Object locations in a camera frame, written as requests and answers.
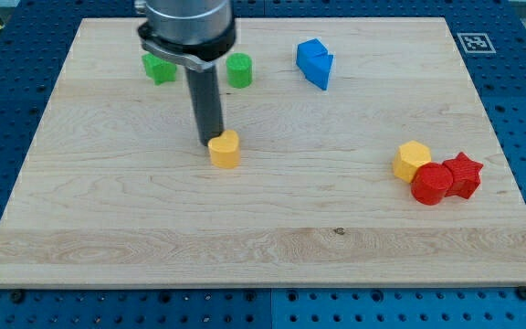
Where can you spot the yellow heart block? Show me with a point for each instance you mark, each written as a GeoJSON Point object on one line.
{"type": "Point", "coordinates": [224, 150]}

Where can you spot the blue wedge block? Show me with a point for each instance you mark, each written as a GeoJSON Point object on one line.
{"type": "Point", "coordinates": [317, 70]}

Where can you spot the light wooden board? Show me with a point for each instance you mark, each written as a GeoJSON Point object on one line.
{"type": "Point", "coordinates": [116, 192]}

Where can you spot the red star block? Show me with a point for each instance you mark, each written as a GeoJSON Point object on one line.
{"type": "Point", "coordinates": [465, 174]}

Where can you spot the green star block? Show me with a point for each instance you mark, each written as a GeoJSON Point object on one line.
{"type": "Point", "coordinates": [159, 70]}

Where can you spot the green cylinder block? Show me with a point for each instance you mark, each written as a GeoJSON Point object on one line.
{"type": "Point", "coordinates": [239, 70]}

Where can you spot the white fiducial marker tag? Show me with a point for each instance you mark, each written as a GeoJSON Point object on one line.
{"type": "Point", "coordinates": [476, 43]}

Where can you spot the red cylinder block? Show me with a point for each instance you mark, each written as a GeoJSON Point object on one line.
{"type": "Point", "coordinates": [431, 183]}

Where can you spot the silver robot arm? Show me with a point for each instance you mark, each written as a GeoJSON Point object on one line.
{"type": "Point", "coordinates": [193, 34]}

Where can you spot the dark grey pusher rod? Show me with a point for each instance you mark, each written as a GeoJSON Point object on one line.
{"type": "Point", "coordinates": [205, 97]}

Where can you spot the blue cube block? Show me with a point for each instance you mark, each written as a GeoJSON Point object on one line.
{"type": "Point", "coordinates": [309, 49]}

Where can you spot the yellow hexagon block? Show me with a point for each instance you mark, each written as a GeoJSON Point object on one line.
{"type": "Point", "coordinates": [409, 157]}

